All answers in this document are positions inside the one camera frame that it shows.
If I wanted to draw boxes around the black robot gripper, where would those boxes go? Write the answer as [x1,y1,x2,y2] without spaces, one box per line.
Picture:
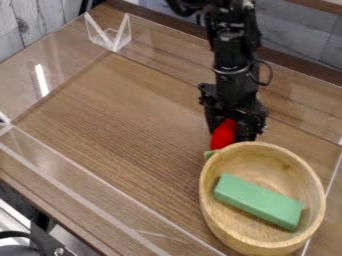
[198,83,268,142]

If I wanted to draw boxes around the red plush strawberry fruit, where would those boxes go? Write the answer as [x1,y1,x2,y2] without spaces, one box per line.
[203,119,236,160]

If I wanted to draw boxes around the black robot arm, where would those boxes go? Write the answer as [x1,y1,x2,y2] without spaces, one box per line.
[166,0,271,149]

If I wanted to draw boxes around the light wooden bowl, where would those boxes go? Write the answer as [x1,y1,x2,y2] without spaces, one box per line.
[199,142,326,256]

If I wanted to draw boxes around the green rectangular block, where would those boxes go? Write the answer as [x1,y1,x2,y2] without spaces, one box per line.
[214,173,304,232]

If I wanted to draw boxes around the black metal stand bracket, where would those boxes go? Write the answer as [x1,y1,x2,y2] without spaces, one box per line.
[31,212,68,256]

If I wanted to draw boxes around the black cable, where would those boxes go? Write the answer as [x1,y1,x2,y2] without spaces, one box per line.
[0,230,41,256]

